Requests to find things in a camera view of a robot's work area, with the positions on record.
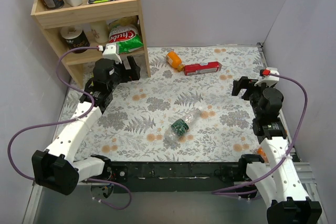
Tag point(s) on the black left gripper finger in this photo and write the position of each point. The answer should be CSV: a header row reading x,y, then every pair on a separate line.
x,y
126,64
134,71

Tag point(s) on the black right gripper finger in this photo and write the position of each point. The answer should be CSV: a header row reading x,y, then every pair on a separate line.
x,y
240,84
249,86

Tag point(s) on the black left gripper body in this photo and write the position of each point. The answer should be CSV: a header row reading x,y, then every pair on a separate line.
x,y
126,69

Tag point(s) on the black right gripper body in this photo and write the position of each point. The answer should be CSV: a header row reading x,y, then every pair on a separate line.
x,y
247,89

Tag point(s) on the orange juice bottle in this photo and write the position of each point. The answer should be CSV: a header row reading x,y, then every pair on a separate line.
x,y
173,59

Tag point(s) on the gold bottle cap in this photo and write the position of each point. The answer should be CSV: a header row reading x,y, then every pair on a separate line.
x,y
180,67

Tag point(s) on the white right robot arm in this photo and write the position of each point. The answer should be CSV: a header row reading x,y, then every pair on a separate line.
x,y
278,183

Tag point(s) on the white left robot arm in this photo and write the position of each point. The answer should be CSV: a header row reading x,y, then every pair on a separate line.
x,y
55,167

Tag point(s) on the green white chips bag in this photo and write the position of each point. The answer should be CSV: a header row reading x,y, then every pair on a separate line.
x,y
124,32

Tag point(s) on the white cup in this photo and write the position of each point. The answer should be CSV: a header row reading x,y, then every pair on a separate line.
x,y
100,31

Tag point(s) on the black paper cup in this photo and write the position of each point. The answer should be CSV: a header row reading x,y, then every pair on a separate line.
x,y
74,36

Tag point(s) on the red toothpaste box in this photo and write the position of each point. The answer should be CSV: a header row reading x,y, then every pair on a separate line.
x,y
201,68

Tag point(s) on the black base bar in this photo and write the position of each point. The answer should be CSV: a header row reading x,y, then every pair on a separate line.
x,y
174,176

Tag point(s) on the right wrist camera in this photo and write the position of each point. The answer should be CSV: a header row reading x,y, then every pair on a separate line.
x,y
268,77

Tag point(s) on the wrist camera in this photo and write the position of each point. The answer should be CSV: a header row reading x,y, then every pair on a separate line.
x,y
268,77
110,51

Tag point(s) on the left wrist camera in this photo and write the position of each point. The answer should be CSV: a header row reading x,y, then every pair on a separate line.
x,y
110,51

